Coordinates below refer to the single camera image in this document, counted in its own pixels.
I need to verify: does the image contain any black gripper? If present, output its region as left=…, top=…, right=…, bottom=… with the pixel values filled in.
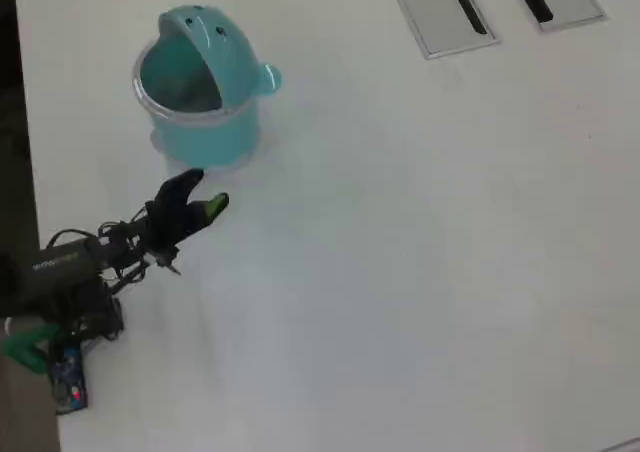
left=144, top=168, right=231, bottom=254

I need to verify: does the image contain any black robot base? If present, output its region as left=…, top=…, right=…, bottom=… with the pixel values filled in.
left=39, top=276, right=125, bottom=343

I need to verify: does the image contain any teal whale-shaped bin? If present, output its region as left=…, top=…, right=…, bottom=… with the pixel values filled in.
left=131, top=4, right=285, bottom=171

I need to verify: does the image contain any blue controller circuit board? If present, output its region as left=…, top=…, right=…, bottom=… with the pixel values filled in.
left=48, top=344, right=91, bottom=416

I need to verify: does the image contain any green table clamp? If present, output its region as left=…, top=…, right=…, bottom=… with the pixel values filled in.
left=0, top=323, right=66, bottom=375

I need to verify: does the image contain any small wrist camera board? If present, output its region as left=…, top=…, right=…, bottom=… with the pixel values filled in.
left=149, top=245, right=182, bottom=277

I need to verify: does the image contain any black cable bundle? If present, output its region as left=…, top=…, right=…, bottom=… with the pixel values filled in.
left=97, top=206, right=156, bottom=293

